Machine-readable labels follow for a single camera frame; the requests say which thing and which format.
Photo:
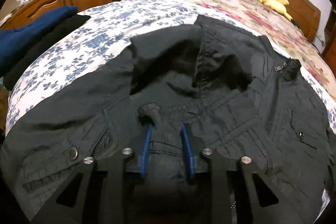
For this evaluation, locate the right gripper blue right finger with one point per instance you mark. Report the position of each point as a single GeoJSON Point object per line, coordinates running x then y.
{"type": "Point", "coordinates": [233, 191]}

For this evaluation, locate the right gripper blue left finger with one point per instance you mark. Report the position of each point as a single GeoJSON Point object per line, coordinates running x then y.
{"type": "Point", "coordinates": [95, 191]}

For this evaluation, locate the black zip jacket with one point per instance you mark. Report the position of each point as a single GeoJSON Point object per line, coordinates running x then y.
{"type": "Point", "coordinates": [201, 123]}

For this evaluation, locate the blue floral bed sheet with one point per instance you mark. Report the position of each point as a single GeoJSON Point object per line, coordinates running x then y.
{"type": "Point", "coordinates": [78, 50]}

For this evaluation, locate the folded black garment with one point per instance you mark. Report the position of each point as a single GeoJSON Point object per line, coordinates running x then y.
{"type": "Point", "coordinates": [42, 43]}

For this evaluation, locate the folded blue garment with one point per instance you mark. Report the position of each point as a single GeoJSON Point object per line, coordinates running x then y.
{"type": "Point", "coordinates": [14, 43]}

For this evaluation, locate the yellow plush toy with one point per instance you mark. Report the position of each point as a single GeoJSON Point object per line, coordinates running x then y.
{"type": "Point", "coordinates": [279, 6]}

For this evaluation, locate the red floral quilt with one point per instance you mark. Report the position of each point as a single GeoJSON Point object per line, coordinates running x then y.
{"type": "Point", "coordinates": [279, 30]}

